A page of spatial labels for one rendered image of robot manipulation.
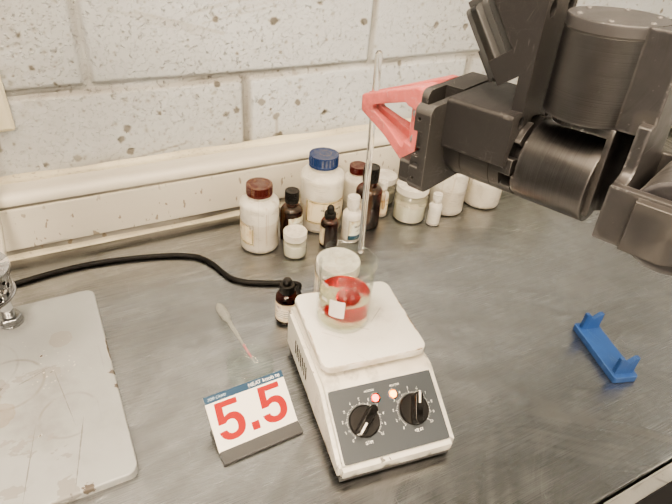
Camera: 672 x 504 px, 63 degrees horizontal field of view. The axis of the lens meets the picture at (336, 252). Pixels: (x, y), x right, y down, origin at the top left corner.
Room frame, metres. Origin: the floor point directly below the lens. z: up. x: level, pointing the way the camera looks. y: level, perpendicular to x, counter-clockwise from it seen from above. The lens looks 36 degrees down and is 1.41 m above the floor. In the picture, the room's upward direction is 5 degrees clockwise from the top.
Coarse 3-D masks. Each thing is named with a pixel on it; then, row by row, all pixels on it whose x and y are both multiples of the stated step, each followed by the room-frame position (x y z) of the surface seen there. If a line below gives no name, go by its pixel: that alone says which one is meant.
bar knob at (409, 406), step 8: (416, 392) 0.37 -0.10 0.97; (408, 400) 0.37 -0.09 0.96; (416, 400) 0.36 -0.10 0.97; (424, 400) 0.38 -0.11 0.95; (400, 408) 0.36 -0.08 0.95; (408, 408) 0.37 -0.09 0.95; (416, 408) 0.36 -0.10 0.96; (424, 408) 0.37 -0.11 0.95; (408, 416) 0.36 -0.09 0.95; (416, 416) 0.35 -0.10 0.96; (424, 416) 0.36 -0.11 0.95; (416, 424) 0.35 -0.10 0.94
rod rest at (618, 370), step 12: (600, 312) 0.57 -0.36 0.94; (576, 324) 0.57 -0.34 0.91; (588, 324) 0.56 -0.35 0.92; (588, 336) 0.55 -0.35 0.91; (600, 336) 0.55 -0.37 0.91; (588, 348) 0.53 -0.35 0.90; (600, 348) 0.52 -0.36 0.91; (612, 348) 0.53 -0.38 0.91; (600, 360) 0.50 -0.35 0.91; (612, 360) 0.50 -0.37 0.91; (624, 360) 0.48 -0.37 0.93; (636, 360) 0.49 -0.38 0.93; (612, 372) 0.48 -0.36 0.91; (624, 372) 0.48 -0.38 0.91
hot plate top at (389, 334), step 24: (384, 288) 0.51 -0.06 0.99; (312, 312) 0.46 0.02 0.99; (384, 312) 0.47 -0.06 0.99; (312, 336) 0.42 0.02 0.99; (336, 336) 0.42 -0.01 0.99; (360, 336) 0.43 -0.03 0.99; (384, 336) 0.43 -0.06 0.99; (408, 336) 0.43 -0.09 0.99; (336, 360) 0.39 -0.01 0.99; (360, 360) 0.39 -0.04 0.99; (384, 360) 0.40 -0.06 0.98
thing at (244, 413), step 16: (272, 384) 0.40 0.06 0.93; (224, 400) 0.37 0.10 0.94; (240, 400) 0.37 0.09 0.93; (256, 400) 0.38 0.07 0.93; (272, 400) 0.38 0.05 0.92; (288, 400) 0.39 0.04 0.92; (224, 416) 0.35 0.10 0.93; (240, 416) 0.36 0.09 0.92; (256, 416) 0.36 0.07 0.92; (272, 416) 0.37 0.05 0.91; (288, 416) 0.37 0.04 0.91; (224, 432) 0.34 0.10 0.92; (240, 432) 0.35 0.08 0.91
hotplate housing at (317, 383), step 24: (288, 312) 0.48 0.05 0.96; (288, 336) 0.48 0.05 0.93; (312, 360) 0.41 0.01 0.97; (408, 360) 0.42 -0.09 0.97; (312, 384) 0.39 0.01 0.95; (336, 384) 0.38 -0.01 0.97; (360, 384) 0.38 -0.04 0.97; (312, 408) 0.38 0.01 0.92; (336, 432) 0.33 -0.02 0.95; (336, 456) 0.32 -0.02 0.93; (384, 456) 0.32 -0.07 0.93; (408, 456) 0.33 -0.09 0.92
